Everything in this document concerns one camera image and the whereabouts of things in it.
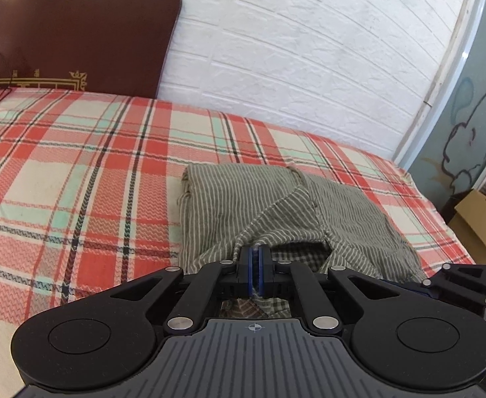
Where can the grey striped long-sleeve shirt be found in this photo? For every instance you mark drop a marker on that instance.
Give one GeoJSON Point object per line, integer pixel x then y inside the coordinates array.
{"type": "Point", "coordinates": [234, 207]}

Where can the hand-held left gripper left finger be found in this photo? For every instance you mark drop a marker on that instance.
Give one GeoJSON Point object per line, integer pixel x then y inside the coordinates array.
{"type": "Point", "coordinates": [248, 273]}

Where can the brown wooden headboard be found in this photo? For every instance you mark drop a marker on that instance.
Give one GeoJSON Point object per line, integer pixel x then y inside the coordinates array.
{"type": "Point", "coordinates": [81, 37]}

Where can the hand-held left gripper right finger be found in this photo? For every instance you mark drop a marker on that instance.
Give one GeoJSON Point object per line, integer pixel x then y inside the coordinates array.
{"type": "Point", "coordinates": [261, 273]}

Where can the blue door with cartoon drawing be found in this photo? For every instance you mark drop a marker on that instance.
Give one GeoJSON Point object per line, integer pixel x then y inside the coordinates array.
{"type": "Point", "coordinates": [466, 112]}

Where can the red plaid bed sheet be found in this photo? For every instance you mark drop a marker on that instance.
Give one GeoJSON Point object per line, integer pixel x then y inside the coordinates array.
{"type": "Point", "coordinates": [81, 166]}

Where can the cardboard box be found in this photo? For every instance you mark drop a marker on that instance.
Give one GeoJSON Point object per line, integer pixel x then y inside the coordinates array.
{"type": "Point", "coordinates": [481, 224]}

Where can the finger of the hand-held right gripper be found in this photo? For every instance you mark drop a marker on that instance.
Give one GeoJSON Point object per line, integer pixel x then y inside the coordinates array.
{"type": "Point", "coordinates": [462, 284]}

